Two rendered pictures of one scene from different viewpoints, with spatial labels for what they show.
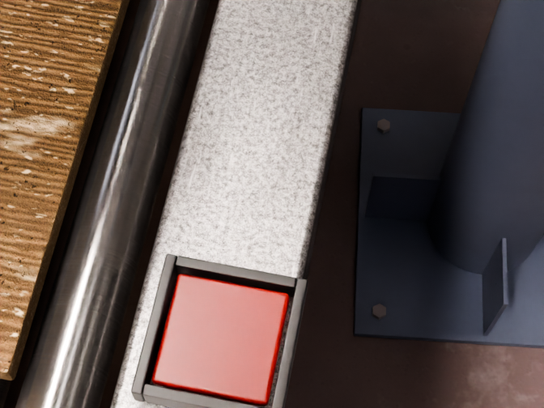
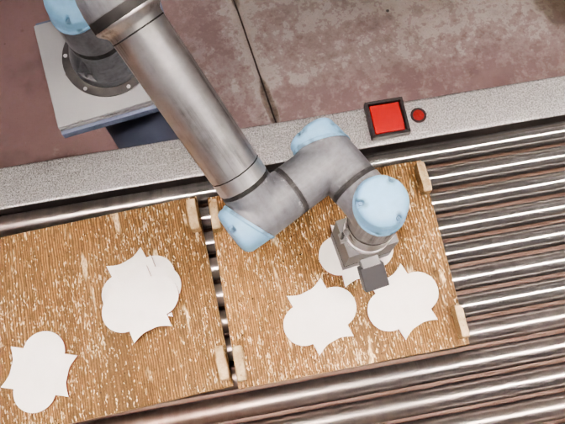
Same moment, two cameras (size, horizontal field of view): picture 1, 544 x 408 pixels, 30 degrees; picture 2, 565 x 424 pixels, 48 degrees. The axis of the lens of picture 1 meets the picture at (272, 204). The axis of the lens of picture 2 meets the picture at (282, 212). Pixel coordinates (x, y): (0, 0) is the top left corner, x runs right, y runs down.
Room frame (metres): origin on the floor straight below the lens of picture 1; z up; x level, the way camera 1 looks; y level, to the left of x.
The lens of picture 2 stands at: (0.54, 0.44, 2.07)
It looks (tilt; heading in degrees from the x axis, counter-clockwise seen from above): 74 degrees down; 248
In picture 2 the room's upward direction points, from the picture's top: 1 degrees clockwise
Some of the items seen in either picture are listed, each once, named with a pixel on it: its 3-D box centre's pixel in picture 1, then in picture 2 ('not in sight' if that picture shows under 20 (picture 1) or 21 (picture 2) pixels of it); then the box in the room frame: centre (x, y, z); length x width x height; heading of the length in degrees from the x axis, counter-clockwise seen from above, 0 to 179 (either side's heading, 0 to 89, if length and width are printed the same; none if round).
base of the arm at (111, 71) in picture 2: not in sight; (101, 42); (0.63, -0.32, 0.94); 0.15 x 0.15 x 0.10
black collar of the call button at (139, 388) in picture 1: (222, 339); (387, 119); (0.16, 0.02, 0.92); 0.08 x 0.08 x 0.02; 79
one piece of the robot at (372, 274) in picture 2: not in sight; (366, 251); (0.32, 0.28, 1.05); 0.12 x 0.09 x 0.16; 87
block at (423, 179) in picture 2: not in sight; (423, 178); (0.15, 0.17, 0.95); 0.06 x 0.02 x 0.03; 80
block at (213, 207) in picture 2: not in sight; (214, 215); (0.53, 0.10, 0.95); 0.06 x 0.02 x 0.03; 80
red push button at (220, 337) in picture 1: (222, 340); (387, 119); (0.16, 0.02, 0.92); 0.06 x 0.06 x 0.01; 79
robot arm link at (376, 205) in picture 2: not in sight; (376, 209); (0.32, 0.25, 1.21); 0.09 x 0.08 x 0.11; 107
